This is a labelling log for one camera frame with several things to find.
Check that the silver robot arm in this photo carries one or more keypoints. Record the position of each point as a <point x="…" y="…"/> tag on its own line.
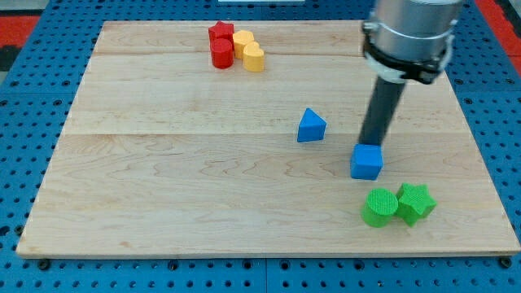
<point x="410" y="39"/>

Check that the blue triangle block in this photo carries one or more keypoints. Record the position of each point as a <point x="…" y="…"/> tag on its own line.
<point x="311" y="127"/>

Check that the blue cube block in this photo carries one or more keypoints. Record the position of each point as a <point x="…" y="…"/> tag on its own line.
<point x="366" y="162"/>

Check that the wooden board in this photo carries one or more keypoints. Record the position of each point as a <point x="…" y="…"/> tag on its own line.
<point x="163" y="156"/>

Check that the yellow heart block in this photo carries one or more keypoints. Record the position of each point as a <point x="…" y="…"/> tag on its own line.
<point x="253" y="57"/>

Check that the red cylinder block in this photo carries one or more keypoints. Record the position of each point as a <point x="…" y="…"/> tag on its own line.
<point x="222" y="53"/>

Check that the yellow hexagon block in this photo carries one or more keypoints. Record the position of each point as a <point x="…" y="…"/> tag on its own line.
<point x="241" y="39"/>

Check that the red star block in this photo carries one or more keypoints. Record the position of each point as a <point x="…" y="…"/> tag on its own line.
<point x="221" y="30"/>

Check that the green cylinder block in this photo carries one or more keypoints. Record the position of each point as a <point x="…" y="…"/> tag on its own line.
<point x="379" y="208"/>

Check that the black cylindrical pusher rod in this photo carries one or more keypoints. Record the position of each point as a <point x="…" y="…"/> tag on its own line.
<point x="383" y="102"/>

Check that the green star block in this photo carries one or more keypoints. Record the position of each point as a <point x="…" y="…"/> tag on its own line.
<point x="414" y="203"/>

